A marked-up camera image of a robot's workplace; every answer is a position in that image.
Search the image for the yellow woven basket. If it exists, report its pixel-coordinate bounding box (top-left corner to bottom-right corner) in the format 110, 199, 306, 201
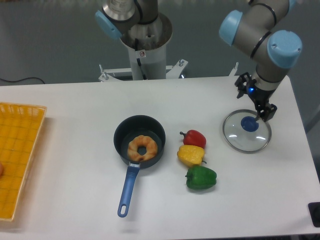
0, 102, 47, 222

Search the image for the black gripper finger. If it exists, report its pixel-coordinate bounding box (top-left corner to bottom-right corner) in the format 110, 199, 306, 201
255, 107, 265, 122
262, 103, 278, 122

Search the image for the red bell pepper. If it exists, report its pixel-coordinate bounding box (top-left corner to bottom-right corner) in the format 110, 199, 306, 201
179, 129, 207, 149

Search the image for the black object at table edge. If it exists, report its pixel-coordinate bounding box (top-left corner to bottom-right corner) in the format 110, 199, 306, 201
308, 202, 320, 228

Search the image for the yellow bell pepper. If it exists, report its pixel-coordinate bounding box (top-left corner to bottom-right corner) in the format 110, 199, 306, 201
177, 145, 206, 168

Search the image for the green bell pepper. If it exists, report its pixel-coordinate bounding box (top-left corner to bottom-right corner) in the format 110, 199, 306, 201
185, 165, 217, 190

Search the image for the black floor cable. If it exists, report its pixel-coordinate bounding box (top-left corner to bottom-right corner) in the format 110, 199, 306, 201
0, 76, 46, 85

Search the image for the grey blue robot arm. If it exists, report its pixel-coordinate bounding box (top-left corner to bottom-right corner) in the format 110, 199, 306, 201
95, 0, 302, 122

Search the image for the glazed ring bread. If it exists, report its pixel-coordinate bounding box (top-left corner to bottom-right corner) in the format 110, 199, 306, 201
127, 135, 158, 162

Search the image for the black camera bracket on wrist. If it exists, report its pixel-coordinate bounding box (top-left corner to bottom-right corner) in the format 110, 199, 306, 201
234, 72, 251, 99

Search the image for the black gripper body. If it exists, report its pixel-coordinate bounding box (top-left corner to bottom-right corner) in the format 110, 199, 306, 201
248, 84, 275, 112

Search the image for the glass pot lid blue knob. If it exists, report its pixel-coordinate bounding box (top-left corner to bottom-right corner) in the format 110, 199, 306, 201
222, 108, 272, 154

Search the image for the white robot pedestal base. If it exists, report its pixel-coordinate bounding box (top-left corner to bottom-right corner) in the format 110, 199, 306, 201
95, 11, 188, 80

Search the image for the dark pot blue handle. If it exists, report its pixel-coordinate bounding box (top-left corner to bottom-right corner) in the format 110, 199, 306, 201
113, 115, 166, 218

